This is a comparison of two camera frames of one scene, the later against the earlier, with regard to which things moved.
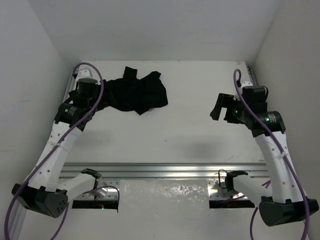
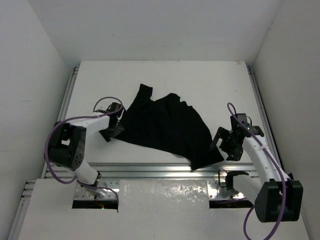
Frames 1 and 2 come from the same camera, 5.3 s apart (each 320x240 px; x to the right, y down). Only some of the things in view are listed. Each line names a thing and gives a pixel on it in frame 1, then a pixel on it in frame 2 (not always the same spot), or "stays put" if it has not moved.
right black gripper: [221, 102] to [235, 154]
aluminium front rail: [163, 170] stays put
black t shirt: [129, 93] to [170, 124]
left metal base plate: [107, 189] stays put
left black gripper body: [99, 96] to [110, 131]
